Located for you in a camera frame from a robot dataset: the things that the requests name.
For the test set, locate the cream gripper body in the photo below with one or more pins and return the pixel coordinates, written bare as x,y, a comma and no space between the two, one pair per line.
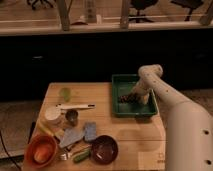
141,92

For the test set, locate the dark red grape bunch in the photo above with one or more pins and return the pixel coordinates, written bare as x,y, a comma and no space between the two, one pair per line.
130,98

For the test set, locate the green plastic tray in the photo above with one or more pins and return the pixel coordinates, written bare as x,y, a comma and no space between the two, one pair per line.
126,106

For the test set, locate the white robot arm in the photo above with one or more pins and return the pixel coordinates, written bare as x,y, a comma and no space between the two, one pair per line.
189,132

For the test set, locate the black office chair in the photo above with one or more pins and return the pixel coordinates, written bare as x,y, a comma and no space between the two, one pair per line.
140,5

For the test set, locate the dark maroon bowl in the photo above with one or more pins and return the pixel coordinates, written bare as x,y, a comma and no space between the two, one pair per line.
104,149

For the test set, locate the small metal cup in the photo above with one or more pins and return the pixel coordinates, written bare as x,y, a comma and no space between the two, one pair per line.
72,117

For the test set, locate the light green pepper toy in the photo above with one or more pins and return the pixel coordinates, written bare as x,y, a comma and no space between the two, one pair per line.
65,94

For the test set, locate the grey blue cloth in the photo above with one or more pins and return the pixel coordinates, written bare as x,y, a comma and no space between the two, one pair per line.
69,136

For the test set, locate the green cucumber toy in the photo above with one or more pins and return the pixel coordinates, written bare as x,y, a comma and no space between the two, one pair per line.
81,157

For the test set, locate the white round container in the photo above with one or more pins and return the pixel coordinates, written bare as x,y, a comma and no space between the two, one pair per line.
53,115

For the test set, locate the silver fork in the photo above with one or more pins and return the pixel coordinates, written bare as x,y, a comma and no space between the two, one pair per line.
68,154

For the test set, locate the yellow banana toy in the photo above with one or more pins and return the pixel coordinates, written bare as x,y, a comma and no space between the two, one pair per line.
44,129

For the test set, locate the orange plastic bowl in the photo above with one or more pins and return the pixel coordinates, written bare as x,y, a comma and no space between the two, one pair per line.
37,142

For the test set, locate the peach fruit in bowl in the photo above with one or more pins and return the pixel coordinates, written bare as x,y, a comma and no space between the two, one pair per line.
41,155

